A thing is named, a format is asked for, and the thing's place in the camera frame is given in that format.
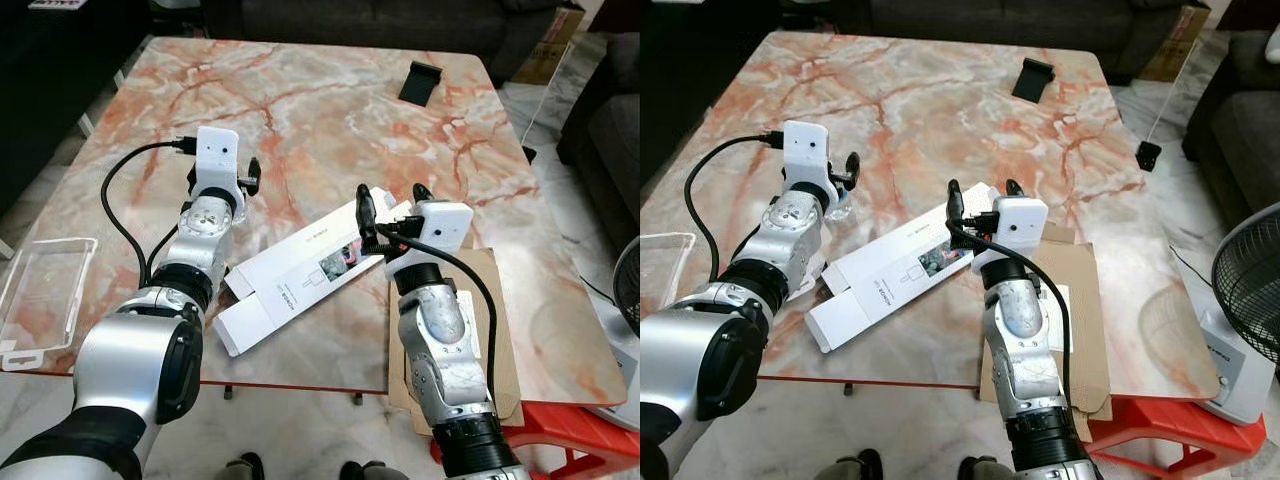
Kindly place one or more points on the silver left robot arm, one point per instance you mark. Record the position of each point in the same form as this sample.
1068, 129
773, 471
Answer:
130, 360
700, 360

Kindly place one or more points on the long white product carton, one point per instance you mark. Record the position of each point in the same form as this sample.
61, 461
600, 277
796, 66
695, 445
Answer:
290, 255
885, 250
270, 315
865, 310

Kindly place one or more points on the clear plastic tray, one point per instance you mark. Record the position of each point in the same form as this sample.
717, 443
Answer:
45, 300

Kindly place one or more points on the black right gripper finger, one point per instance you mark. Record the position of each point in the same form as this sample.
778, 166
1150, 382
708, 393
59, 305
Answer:
957, 208
367, 215
422, 194
1015, 190

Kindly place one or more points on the white stand fan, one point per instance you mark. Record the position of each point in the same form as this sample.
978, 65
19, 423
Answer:
1235, 370
620, 360

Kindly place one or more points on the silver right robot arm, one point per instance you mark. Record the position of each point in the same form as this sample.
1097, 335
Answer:
440, 350
1020, 340

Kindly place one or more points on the flat brown cardboard sheet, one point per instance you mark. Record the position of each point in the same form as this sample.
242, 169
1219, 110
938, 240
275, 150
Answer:
505, 340
1090, 330

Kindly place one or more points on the brown cardboard box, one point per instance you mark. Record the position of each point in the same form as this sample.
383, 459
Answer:
1175, 45
550, 50

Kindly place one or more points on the black phone stand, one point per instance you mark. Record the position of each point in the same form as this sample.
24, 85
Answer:
1033, 80
420, 83

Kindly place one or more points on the red plastic stool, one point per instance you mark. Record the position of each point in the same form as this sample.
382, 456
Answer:
570, 435
1160, 430

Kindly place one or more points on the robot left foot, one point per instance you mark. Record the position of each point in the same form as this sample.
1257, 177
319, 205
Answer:
245, 468
850, 466

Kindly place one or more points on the dark grey armchair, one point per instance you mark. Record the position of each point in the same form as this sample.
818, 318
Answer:
1240, 120
605, 120

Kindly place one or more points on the dark grey sofa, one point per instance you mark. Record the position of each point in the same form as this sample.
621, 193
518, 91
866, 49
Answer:
380, 20
980, 18

